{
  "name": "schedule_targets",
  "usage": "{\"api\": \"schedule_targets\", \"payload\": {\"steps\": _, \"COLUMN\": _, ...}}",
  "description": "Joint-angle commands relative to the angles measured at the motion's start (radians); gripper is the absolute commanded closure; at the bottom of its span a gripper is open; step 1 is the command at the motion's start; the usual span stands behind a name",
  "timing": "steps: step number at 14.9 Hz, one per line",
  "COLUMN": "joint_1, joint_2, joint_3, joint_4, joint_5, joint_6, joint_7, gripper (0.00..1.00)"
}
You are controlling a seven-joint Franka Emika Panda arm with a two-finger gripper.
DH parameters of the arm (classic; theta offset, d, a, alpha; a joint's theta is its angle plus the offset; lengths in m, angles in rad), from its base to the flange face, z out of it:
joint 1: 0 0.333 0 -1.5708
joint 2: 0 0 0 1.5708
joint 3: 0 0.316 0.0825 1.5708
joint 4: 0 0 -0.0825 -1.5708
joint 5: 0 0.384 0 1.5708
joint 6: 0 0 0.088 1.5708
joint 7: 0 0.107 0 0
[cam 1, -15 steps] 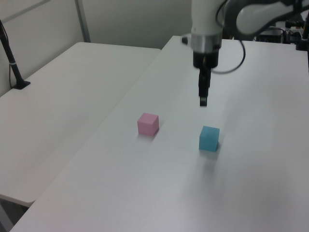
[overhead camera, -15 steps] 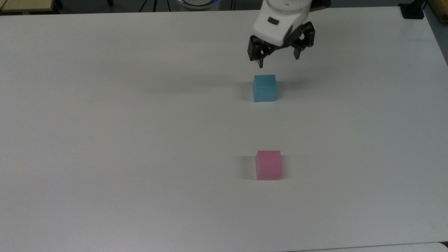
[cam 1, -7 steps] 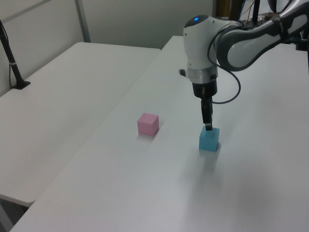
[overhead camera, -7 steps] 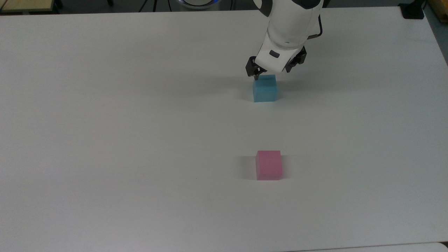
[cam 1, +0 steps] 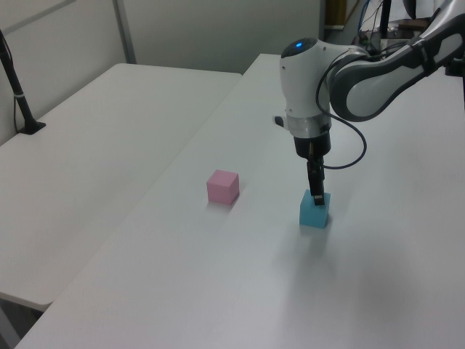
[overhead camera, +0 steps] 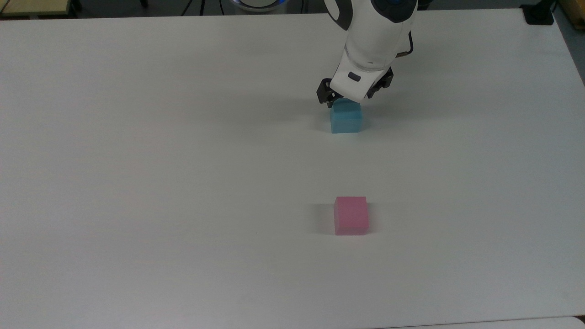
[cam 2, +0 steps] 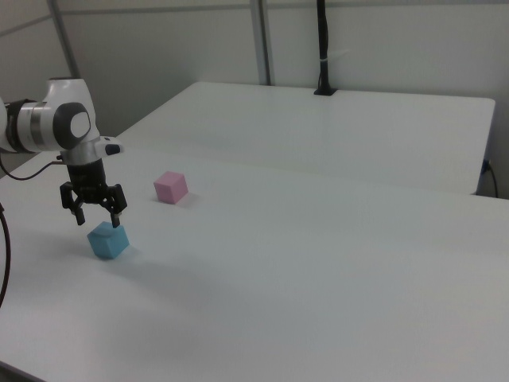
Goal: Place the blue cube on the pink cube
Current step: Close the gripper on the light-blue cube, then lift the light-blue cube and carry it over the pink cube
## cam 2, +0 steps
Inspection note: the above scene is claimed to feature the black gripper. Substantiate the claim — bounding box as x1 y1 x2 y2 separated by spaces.
59 158 129 229

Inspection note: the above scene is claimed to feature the blue foam cube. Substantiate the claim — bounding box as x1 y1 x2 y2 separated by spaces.
86 221 131 261

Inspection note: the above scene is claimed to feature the pink foam cube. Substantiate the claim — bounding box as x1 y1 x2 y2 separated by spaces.
153 170 188 205

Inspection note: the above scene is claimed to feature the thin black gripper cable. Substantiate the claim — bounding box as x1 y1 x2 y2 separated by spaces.
0 158 65 181

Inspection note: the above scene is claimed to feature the thick black cable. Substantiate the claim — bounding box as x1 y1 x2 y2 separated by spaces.
0 201 12 312

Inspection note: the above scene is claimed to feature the aluminium partition post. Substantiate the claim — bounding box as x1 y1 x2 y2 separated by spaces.
45 0 81 80
249 0 276 86

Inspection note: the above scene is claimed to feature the black camera pole with cables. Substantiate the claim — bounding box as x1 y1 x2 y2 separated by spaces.
313 0 340 97

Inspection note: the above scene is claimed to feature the black cable by table edge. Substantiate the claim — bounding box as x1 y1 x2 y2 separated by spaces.
482 158 499 197

